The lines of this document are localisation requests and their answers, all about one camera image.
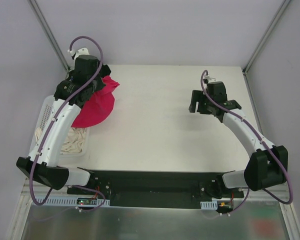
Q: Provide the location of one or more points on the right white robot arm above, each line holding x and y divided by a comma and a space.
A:
267, 162

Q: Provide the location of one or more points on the pink t shirt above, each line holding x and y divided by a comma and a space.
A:
98, 107

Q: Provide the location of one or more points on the right aluminium frame post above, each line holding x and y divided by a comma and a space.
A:
267, 34

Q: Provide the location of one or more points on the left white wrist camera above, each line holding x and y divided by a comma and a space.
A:
76, 53

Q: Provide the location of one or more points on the white plastic laundry basket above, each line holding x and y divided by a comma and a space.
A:
48, 109

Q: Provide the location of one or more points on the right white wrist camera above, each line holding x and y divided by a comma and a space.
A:
207, 79

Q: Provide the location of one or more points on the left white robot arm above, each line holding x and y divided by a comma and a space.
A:
42, 163

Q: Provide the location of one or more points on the right white cable duct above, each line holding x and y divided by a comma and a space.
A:
209, 205

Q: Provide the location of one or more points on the aluminium frame post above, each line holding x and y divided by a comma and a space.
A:
267, 34
48, 33

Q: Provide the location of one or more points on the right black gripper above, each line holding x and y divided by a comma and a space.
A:
200, 100

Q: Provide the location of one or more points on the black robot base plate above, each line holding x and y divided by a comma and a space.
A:
150, 189

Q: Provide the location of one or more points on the left aluminium frame post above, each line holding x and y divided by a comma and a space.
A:
48, 33

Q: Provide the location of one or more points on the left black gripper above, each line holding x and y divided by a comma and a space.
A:
100, 81

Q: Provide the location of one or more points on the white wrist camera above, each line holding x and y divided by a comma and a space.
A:
207, 79
76, 53

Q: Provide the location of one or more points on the left white cable duct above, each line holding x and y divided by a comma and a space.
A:
73, 201

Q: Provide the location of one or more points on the cream t shirt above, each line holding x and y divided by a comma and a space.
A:
75, 141

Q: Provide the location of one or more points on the white cable duct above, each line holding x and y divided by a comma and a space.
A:
209, 205
73, 201

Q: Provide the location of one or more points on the black folded t shirt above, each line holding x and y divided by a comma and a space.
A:
70, 75

